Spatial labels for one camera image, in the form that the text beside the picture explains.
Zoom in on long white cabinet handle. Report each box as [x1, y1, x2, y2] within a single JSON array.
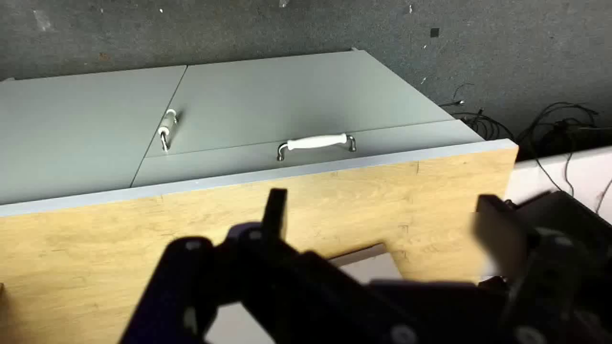
[[275, 132, 359, 163]]

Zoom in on black floor cables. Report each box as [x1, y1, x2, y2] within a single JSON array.
[[445, 98, 612, 216]]

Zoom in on white board panel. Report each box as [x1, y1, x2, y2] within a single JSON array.
[[502, 143, 612, 222]]

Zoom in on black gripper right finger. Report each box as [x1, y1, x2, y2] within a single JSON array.
[[470, 193, 531, 283]]

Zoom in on flat grey plate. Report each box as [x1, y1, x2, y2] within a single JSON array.
[[202, 241, 405, 344]]

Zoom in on wood top grey front cabinet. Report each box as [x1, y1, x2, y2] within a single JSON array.
[[0, 46, 520, 344]]

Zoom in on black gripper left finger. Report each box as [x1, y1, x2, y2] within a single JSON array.
[[259, 187, 288, 249]]

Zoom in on short white cabinet handle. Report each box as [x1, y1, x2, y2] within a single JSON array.
[[156, 107, 181, 153]]

